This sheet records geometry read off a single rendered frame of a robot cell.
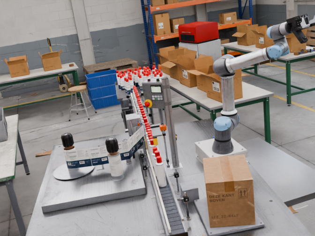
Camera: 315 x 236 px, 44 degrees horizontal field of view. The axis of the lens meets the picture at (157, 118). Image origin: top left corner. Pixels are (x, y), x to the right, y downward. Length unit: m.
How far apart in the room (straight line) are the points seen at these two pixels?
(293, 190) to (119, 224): 1.06
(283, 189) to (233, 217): 0.50
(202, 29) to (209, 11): 3.00
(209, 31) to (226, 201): 6.38
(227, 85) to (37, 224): 1.52
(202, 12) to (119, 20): 2.27
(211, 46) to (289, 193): 6.05
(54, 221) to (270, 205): 1.29
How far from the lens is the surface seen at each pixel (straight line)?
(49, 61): 7.98
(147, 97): 2.73
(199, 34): 8.08
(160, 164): 2.45
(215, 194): 2.06
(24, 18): 10.03
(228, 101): 2.77
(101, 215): 2.47
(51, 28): 10.05
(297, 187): 2.56
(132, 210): 2.44
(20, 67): 7.98
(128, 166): 2.88
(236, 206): 2.11
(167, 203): 2.36
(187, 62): 5.39
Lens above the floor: 2.10
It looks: 19 degrees down
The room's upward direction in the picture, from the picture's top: 8 degrees counter-clockwise
